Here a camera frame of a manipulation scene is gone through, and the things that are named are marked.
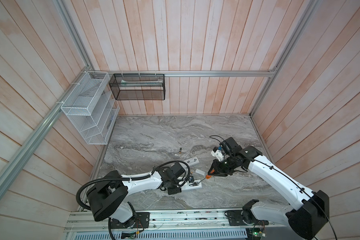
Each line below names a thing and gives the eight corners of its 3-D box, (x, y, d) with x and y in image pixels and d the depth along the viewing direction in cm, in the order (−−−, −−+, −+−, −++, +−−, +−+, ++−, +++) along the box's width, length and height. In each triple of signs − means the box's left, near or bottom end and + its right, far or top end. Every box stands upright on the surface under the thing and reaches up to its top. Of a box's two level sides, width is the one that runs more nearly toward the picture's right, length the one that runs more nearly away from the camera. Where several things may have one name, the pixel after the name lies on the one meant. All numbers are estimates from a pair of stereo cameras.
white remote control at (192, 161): (186, 167, 94) (186, 165, 92) (184, 162, 96) (184, 160, 94) (199, 162, 96) (199, 161, 94) (196, 157, 98) (196, 155, 96)
